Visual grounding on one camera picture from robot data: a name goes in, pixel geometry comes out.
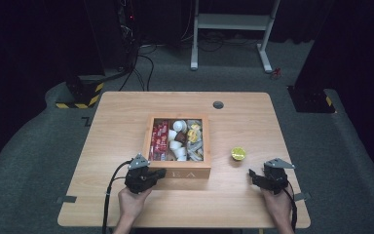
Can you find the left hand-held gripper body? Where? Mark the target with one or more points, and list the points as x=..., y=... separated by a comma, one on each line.
x=138, y=178

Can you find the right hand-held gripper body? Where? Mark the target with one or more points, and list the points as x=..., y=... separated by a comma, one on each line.
x=275, y=179

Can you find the yellow-lid small cup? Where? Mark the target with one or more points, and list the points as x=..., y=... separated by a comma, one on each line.
x=238, y=153

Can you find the wooden tea box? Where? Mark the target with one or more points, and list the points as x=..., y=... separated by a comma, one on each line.
x=188, y=170

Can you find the person's left hand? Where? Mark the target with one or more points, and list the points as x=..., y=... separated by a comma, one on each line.
x=131, y=204

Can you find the person's right hand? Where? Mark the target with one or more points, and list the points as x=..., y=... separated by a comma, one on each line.
x=277, y=208

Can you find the white creamer cup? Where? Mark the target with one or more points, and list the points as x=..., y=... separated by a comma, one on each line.
x=175, y=144
x=179, y=125
x=172, y=135
x=181, y=152

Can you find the pile of red packets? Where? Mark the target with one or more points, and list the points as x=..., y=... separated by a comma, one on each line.
x=159, y=139

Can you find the brown capsule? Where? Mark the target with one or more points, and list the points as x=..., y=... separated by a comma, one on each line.
x=180, y=137

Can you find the pile of grey packets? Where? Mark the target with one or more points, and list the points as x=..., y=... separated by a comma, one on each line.
x=195, y=150

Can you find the yellow and white packets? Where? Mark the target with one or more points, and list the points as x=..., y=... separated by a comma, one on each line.
x=193, y=133

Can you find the black floor tape mark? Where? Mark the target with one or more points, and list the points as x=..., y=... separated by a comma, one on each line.
x=86, y=122

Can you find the grey table grommet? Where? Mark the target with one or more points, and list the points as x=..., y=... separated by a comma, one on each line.
x=218, y=105

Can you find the black base with yellow stripe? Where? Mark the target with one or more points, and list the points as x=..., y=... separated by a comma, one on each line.
x=311, y=99

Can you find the black yellow striped stand base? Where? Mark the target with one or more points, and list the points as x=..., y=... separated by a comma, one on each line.
x=84, y=94

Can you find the small red floor item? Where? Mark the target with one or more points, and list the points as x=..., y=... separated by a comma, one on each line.
x=275, y=74

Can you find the dark equipment rack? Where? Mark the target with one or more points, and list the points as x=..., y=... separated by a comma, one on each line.
x=126, y=29

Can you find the white metal stand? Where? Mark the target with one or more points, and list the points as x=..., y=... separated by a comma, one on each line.
x=233, y=22

